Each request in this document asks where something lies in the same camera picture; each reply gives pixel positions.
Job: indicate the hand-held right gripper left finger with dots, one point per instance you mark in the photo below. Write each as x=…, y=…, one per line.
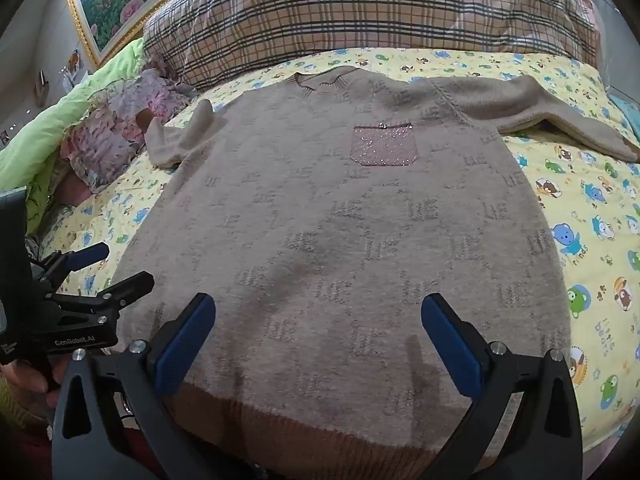
x=185, y=346

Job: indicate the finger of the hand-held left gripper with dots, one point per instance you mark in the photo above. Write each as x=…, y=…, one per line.
x=131, y=285
x=86, y=255

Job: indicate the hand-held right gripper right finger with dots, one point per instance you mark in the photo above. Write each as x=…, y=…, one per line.
x=450, y=346

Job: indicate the beige knitted sweater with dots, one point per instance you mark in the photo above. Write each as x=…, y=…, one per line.
x=325, y=235

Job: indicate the person's left hand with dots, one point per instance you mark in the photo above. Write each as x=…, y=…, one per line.
x=25, y=382

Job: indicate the pink floral cloth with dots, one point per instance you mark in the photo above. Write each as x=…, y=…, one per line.
x=110, y=125

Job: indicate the light green blanket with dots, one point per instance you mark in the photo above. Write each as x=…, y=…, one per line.
x=40, y=130

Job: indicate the yellow bear-print bed sheet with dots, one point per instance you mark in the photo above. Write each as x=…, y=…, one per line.
x=575, y=185

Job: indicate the gold-framed flower painting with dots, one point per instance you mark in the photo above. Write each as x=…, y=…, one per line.
x=115, y=5

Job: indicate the teal cloth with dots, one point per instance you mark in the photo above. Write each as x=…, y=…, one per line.
x=627, y=112

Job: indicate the plaid brown pillow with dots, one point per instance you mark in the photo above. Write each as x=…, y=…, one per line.
x=350, y=5

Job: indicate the small wall picture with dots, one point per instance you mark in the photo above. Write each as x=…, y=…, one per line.
x=73, y=62
x=40, y=87

